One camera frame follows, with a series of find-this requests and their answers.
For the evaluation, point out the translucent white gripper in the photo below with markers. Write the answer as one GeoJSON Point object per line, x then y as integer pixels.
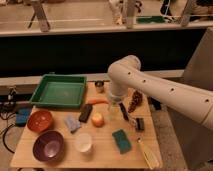
{"type": "Point", "coordinates": [114, 111]}

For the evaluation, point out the black eraser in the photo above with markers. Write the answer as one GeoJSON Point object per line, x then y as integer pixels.
{"type": "Point", "coordinates": [85, 113]}

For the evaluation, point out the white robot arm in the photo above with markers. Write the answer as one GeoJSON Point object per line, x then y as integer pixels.
{"type": "Point", "coordinates": [194, 103]}

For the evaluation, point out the purple bowl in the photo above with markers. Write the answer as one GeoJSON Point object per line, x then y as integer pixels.
{"type": "Point", "coordinates": [49, 146]}

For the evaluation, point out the red bowl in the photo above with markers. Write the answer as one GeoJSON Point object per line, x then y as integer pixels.
{"type": "Point", "coordinates": [40, 121]}

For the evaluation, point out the yellow red apple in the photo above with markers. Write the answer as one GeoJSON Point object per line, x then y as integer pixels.
{"type": "Point", "coordinates": [97, 120]}

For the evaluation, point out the black binder clip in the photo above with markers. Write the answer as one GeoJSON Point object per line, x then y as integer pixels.
{"type": "Point", "coordinates": [139, 124]}

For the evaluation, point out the orange carrot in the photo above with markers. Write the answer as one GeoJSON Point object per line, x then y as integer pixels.
{"type": "Point", "coordinates": [97, 101]}

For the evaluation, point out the brown pine cone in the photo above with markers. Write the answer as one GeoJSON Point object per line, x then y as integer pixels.
{"type": "Point", "coordinates": [135, 101]}

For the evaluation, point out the green sponge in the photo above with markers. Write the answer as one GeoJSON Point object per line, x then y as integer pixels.
{"type": "Point", "coordinates": [122, 141]}

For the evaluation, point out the white plastic cup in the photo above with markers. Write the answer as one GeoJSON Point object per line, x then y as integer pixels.
{"type": "Point", "coordinates": [83, 143]}

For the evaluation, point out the grey blue cloth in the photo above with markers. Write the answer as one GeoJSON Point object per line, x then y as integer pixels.
{"type": "Point", "coordinates": [72, 124]}

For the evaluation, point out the yellow white brush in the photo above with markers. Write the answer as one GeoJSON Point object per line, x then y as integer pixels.
{"type": "Point", "coordinates": [148, 154]}

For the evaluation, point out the green plastic tray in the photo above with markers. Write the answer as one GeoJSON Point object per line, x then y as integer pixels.
{"type": "Point", "coordinates": [59, 91]}

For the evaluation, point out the blue box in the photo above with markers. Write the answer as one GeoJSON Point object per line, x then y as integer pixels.
{"type": "Point", "coordinates": [22, 116]}

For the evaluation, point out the green cloth in background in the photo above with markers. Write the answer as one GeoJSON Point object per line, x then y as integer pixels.
{"type": "Point", "coordinates": [150, 19]}

